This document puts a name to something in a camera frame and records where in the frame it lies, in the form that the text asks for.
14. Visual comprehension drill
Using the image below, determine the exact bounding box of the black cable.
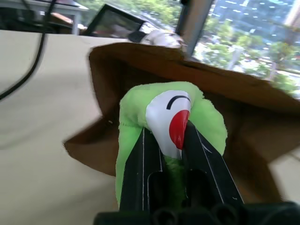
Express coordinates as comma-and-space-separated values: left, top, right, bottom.
0, 0, 57, 101

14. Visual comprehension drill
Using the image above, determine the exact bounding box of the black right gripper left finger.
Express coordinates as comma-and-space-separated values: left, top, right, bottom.
119, 127, 168, 212

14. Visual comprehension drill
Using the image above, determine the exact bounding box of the brown paper bag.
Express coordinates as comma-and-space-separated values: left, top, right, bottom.
64, 42, 300, 204

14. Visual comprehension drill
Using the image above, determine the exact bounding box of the grey white plush toy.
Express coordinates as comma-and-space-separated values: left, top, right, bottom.
143, 30, 188, 49

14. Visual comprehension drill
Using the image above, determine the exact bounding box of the black framed monitor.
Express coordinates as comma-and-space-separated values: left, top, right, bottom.
86, 4, 146, 38

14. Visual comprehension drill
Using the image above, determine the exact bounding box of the dark window frame post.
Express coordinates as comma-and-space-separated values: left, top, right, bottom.
175, 0, 215, 58

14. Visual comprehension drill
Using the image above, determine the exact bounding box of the green plush toy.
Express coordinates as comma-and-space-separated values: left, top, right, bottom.
115, 81, 227, 209

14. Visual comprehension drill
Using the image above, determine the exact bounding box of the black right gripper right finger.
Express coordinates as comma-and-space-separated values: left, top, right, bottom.
181, 120, 245, 208

